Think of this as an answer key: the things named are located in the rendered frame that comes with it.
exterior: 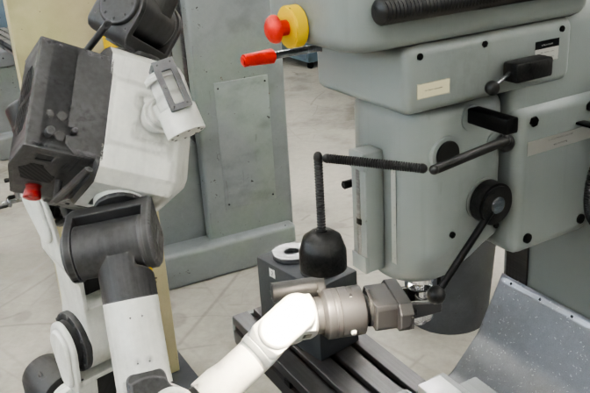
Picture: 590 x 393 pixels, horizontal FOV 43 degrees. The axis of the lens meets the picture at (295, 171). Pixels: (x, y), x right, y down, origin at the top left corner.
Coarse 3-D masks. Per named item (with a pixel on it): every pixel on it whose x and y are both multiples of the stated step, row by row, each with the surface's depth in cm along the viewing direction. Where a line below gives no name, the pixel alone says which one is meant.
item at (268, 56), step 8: (296, 48) 118; (304, 48) 118; (312, 48) 119; (320, 48) 120; (248, 56) 113; (256, 56) 114; (264, 56) 114; (272, 56) 115; (280, 56) 116; (288, 56) 117; (248, 64) 113; (256, 64) 114; (264, 64) 115
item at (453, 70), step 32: (480, 32) 109; (512, 32) 111; (544, 32) 114; (320, 64) 121; (352, 64) 113; (384, 64) 106; (416, 64) 103; (448, 64) 106; (480, 64) 109; (384, 96) 108; (416, 96) 104; (448, 96) 107; (480, 96) 112
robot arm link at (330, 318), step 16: (272, 288) 130; (288, 288) 131; (304, 288) 131; (320, 288) 131; (320, 304) 129; (336, 304) 128; (320, 320) 128; (336, 320) 127; (304, 336) 129; (336, 336) 129
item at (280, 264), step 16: (272, 256) 176; (288, 256) 173; (272, 272) 173; (288, 272) 169; (352, 272) 167; (272, 304) 177; (320, 336) 165; (352, 336) 172; (320, 352) 167; (336, 352) 170
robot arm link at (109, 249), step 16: (96, 224) 122; (112, 224) 121; (128, 224) 121; (80, 240) 120; (96, 240) 120; (112, 240) 119; (128, 240) 119; (80, 256) 119; (96, 256) 119; (112, 256) 119; (128, 256) 119; (80, 272) 120; (96, 272) 121; (112, 272) 119; (128, 272) 119; (144, 272) 120; (112, 288) 119; (128, 288) 118; (144, 288) 120
